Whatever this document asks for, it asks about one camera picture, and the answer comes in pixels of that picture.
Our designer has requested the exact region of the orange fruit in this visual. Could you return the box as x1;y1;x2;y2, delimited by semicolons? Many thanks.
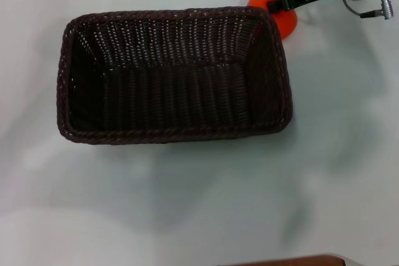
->
247;0;299;41

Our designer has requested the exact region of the dark brown woven basket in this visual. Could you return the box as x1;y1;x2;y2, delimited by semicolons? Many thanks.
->
55;6;294;146

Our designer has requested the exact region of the brown table edge strip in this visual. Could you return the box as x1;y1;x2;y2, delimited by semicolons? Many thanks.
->
239;254;347;266

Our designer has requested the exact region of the grey cable with metal plugs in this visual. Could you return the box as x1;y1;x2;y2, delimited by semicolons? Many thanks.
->
312;0;392;20

